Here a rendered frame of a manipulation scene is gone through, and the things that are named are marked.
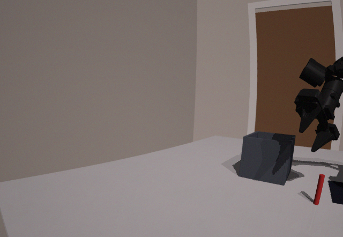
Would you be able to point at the red peg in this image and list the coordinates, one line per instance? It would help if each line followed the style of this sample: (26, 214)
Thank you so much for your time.
(319, 188)

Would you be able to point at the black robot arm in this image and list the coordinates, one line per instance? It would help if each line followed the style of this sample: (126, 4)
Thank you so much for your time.
(315, 74)

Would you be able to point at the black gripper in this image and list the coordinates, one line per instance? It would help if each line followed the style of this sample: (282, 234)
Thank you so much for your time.
(320, 105)

